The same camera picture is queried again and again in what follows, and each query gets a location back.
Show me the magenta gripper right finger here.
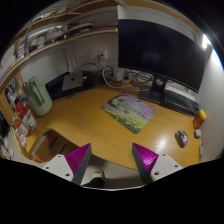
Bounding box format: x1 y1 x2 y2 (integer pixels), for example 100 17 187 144
132 143 182 185

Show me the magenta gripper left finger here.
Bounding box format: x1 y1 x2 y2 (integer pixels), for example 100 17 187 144
43 144 92 185

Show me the patterned computer mouse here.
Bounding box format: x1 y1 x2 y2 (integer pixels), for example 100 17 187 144
175 130 189 148

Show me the floral mouse pad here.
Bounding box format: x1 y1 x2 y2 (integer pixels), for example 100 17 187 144
101 93 156 134

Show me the person's foot in sandal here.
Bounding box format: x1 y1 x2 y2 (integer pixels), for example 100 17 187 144
84 169 105 189

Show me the small white round object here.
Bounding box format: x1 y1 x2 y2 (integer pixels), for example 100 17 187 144
194 129 201 139

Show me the orange pill bottle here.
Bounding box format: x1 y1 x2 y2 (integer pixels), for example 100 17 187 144
193 110 207 129

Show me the black keyboard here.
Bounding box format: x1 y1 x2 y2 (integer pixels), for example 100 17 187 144
160 90 199 117

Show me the green water jug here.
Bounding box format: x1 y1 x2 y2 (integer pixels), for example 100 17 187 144
23 77 53 116

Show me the black box under computer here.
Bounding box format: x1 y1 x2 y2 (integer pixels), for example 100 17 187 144
45 71 95 100

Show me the silver mini computer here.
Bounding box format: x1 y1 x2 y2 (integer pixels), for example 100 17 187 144
62 72 83 91

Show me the white power strip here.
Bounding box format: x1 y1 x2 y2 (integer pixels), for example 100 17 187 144
112 66 130 84

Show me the black computer monitor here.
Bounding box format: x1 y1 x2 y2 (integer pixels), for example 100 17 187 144
118 19 205 104

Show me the white wall socket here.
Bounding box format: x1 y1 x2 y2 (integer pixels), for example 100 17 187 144
97 50 108 60

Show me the wooden wall shelf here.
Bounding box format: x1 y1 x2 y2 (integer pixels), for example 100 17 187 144
0 0 118 86

